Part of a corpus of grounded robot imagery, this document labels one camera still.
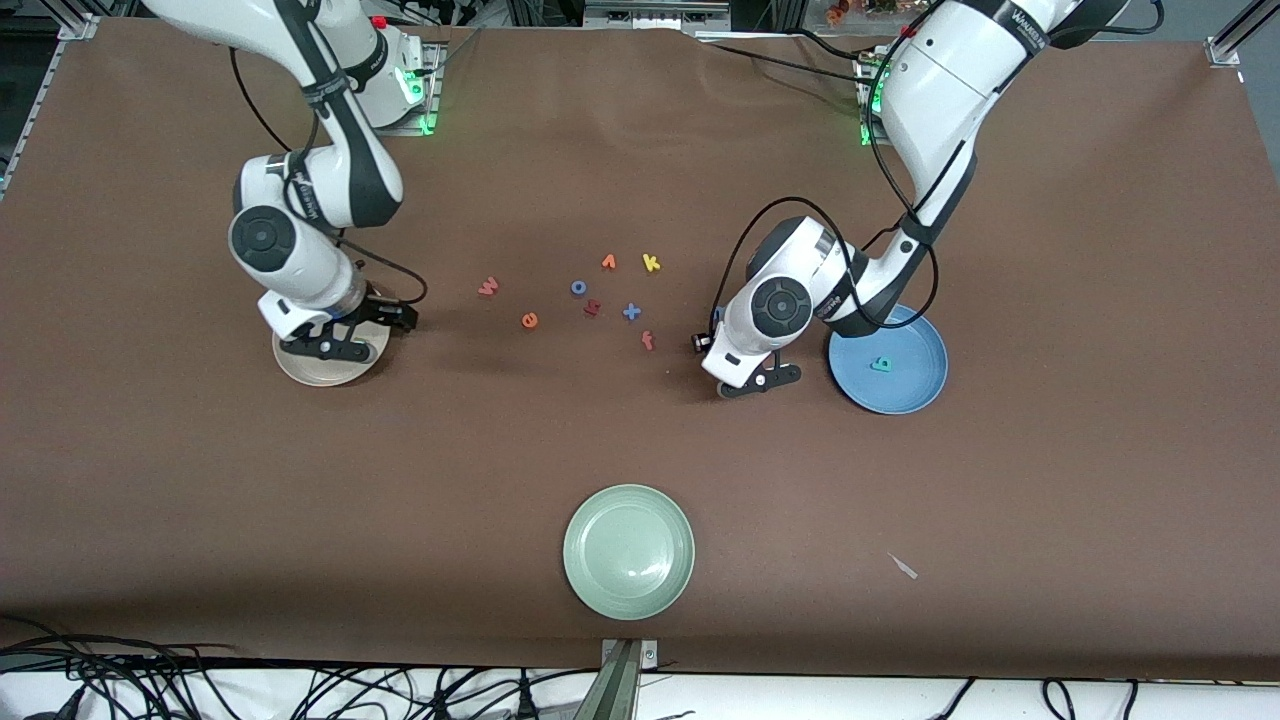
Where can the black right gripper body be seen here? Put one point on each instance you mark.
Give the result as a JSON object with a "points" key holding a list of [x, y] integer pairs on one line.
{"points": [[377, 313]]}

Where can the red letter w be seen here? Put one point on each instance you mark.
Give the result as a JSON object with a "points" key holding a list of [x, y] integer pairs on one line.
{"points": [[488, 287]]}

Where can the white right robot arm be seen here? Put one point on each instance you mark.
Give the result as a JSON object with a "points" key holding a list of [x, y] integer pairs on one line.
{"points": [[320, 270]]}

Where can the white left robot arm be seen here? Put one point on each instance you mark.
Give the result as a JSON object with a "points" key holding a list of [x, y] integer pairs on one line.
{"points": [[940, 90]]}

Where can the beige brown plate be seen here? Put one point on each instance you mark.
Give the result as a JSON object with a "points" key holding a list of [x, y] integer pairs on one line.
{"points": [[330, 373]]}

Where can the brown paper table cover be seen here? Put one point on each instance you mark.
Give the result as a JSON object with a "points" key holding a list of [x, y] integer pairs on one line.
{"points": [[640, 440]]}

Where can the blue plate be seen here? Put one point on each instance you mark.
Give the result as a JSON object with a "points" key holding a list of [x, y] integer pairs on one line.
{"points": [[905, 385]]}

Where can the pale green plate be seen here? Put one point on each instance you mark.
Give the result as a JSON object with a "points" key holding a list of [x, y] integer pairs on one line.
{"points": [[628, 552]]}

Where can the small white paper scrap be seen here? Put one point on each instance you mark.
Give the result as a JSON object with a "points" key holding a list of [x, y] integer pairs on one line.
{"points": [[903, 566]]}

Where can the aluminium corner profile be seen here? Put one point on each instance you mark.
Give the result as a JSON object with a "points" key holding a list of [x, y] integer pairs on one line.
{"points": [[1225, 45], [75, 25]]}

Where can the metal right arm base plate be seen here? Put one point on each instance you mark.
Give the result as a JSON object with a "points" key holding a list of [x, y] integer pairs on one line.
{"points": [[430, 128]]}

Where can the grey metal frame bar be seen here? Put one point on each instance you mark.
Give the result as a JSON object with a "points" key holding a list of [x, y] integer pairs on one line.
{"points": [[655, 12]]}

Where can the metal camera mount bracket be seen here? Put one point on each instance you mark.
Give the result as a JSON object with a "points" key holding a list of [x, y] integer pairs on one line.
{"points": [[625, 680]]}

